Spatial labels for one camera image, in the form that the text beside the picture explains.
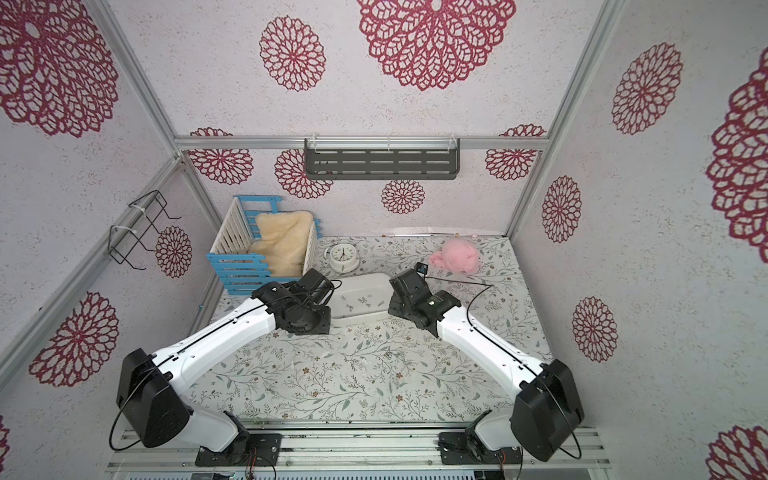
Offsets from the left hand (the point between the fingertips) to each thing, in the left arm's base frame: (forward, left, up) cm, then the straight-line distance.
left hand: (322, 327), depth 81 cm
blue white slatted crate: (+29, +36, -14) cm, 48 cm away
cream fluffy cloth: (+38, +20, -6) cm, 43 cm away
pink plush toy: (+31, -43, -8) cm, 54 cm away
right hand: (+6, -23, +1) cm, 23 cm away
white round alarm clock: (+33, -2, -11) cm, 35 cm away
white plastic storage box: (+19, -8, -14) cm, 25 cm away
